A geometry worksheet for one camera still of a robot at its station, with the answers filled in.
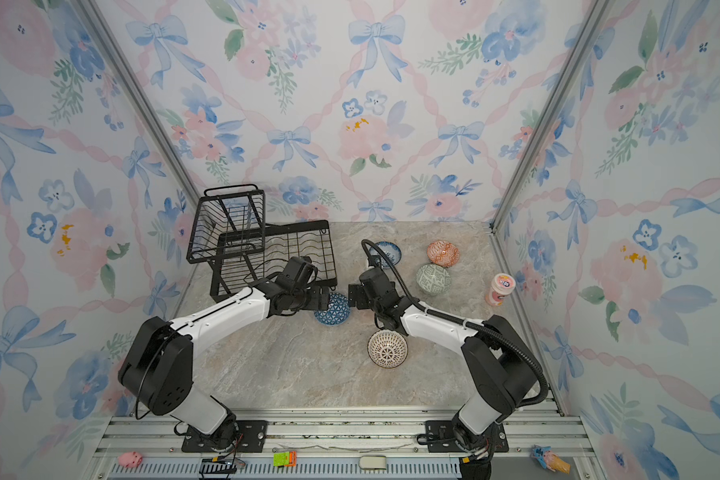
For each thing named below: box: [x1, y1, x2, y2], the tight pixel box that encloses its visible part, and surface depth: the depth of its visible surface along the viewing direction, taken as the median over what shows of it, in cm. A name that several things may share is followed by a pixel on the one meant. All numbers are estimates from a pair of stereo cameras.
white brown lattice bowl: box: [367, 329, 409, 369], surface depth 88 cm
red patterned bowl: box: [427, 240, 460, 268], surface depth 112 cm
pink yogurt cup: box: [484, 273, 516, 307], surface depth 93 cm
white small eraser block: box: [358, 455, 387, 470], surface depth 71 cm
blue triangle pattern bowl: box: [314, 292, 351, 326], surface depth 97 cm
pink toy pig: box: [118, 451, 143, 468], surface depth 71 cm
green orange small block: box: [273, 451, 297, 468], surface depth 71 cm
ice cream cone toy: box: [531, 444, 571, 475], surface depth 71 cm
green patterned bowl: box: [416, 264, 452, 296], surface depth 104 cm
